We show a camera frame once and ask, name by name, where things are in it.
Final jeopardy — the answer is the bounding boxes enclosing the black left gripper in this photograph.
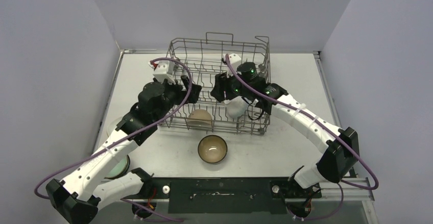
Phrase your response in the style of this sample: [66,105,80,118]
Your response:
[153,76,201,123]

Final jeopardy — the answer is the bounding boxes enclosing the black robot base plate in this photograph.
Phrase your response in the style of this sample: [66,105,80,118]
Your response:
[130,177,322,214]

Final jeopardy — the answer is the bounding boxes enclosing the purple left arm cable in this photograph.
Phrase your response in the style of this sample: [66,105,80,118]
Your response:
[34,57,194,223]

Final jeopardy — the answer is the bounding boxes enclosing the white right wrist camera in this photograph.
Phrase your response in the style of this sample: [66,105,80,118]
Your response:
[225,53,242,71]

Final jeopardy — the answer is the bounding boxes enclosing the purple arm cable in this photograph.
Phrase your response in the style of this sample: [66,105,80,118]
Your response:
[34,57,194,223]
[221,54,379,221]

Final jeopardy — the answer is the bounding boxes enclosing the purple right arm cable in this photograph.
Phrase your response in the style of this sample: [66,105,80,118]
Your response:
[221,54,379,221]

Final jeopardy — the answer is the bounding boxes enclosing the grey wire dish rack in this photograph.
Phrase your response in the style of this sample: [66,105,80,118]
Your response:
[160,32,271,135]

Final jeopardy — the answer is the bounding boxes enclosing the pale green plate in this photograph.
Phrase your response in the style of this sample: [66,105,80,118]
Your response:
[105,117,130,180]

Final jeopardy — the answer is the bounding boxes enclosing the beige bowl with black outside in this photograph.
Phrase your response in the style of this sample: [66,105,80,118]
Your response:
[198,135,228,164]

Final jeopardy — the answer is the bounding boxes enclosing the white bowl with tan outside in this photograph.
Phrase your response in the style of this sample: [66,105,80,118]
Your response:
[186,109,212,128]

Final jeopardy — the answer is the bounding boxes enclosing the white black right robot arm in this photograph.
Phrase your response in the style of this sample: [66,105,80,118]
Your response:
[210,62,359,198]

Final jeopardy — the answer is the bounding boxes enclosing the white bowl with blue outside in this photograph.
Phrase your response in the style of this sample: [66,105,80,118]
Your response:
[224,97,248,119]

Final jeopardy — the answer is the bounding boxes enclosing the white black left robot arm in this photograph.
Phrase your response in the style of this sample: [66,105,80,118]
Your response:
[46,76,202,223]

